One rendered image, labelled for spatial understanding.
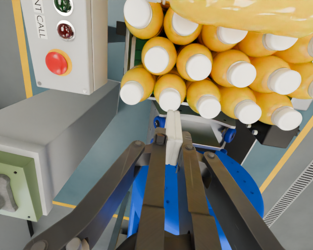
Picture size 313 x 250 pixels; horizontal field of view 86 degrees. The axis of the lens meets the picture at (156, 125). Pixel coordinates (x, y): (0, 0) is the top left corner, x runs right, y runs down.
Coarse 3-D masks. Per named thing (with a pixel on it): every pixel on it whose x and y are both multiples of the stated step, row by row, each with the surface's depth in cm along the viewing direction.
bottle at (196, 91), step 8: (184, 80) 45; (200, 80) 35; (208, 80) 35; (192, 88) 34; (200, 88) 33; (208, 88) 32; (216, 88) 33; (192, 96) 33; (200, 96) 32; (216, 96) 32; (192, 104) 34
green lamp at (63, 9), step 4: (56, 0) 23; (60, 0) 23; (64, 0) 23; (68, 0) 24; (56, 4) 24; (60, 4) 24; (64, 4) 24; (68, 4) 24; (56, 8) 24; (60, 8) 24; (64, 8) 24; (68, 8) 24; (64, 12) 24
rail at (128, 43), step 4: (128, 32) 36; (128, 36) 36; (128, 40) 37; (128, 44) 37; (128, 48) 38; (128, 52) 38; (128, 56) 39; (128, 60) 39; (124, 64) 39; (128, 64) 40; (124, 68) 40; (128, 68) 41; (124, 72) 40
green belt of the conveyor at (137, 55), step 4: (164, 12) 41; (164, 16) 41; (164, 32) 47; (160, 36) 43; (164, 36) 43; (136, 40) 44; (140, 40) 44; (144, 40) 44; (148, 40) 44; (136, 44) 44; (140, 44) 44; (144, 44) 44; (176, 44) 44; (136, 48) 45; (140, 48) 45; (176, 48) 44; (136, 52) 45; (140, 52) 45; (136, 56) 46; (140, 56) 46; (136, 60) 46; (140, 60) 46; (208, 76) 47
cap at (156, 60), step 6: (156, 48) 26; (150, 54) 26; (156, 54) 26; (162, 54) 26; (144, 60) 27; (150, 60) 27; (156, 60) 27; (162, 60) 27; (150, 66) 27; (156, 66) 27; (162, 66) 27; (156, 72) 28
